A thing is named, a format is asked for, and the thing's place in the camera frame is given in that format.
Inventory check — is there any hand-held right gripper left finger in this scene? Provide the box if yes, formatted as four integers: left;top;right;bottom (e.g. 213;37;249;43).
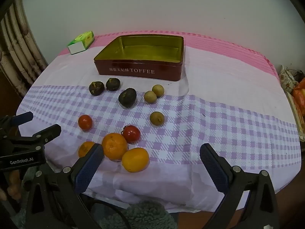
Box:
25;143;105;229

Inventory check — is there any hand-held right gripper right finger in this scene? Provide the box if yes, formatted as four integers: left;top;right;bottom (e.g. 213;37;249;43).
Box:
200;143;280;229

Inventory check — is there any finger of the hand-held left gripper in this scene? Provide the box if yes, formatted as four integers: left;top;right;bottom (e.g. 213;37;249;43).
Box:
5;111;34;127
7;124;62;152

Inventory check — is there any small orange tangerine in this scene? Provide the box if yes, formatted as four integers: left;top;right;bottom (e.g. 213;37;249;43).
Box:
78;141;96;158

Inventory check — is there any large orange tangerine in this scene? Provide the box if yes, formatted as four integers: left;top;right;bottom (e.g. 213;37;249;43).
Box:
102;133;128;161

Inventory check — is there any smooth yellow-orange citrus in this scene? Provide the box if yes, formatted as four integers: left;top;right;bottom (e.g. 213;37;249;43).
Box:
122;147;150;173

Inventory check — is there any red tomato with stem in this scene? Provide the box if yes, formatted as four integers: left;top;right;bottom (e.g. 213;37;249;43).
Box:
122;124;141;144

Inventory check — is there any dark brown water chestnut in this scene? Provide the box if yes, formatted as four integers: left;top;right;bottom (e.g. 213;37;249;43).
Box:
106;77;121;91
89;81;105;96

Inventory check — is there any tan longan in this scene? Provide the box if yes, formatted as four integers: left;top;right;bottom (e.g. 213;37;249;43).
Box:
150;111;165;126
144;91;157;104
152;84;165;97

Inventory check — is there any large dark water chestnut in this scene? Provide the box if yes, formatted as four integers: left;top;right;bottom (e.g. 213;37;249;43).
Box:
118;88;137;108

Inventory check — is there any red tin box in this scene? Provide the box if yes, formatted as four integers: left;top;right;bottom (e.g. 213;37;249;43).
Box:
93;35;185;82

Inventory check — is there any person's left hand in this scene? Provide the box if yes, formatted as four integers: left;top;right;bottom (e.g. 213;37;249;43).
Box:
0;172;22;202

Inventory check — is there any pink purple checked tablecloth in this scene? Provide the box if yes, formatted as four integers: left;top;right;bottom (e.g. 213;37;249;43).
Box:
16;31;301;213

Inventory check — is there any grey fuzzy mat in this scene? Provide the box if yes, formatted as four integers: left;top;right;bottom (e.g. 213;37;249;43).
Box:
99;200;178;229

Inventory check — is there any wooden tray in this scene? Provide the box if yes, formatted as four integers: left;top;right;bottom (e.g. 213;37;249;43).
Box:
286;92;305;141

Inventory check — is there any green tissue box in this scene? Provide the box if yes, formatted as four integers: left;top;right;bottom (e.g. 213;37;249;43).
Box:
67;31;95;55

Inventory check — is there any floral teapot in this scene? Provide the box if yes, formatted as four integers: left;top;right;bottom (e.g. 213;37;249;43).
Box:
279;65;298;93

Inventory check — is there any orange plastic bag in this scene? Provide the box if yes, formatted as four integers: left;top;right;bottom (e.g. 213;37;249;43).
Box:
293;77;305;117

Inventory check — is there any black cable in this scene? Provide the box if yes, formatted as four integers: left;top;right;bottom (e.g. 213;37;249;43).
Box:
92;202;129;229

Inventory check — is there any rattan furniture frame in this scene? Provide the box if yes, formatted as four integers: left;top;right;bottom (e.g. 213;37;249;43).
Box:
0;0;49;98

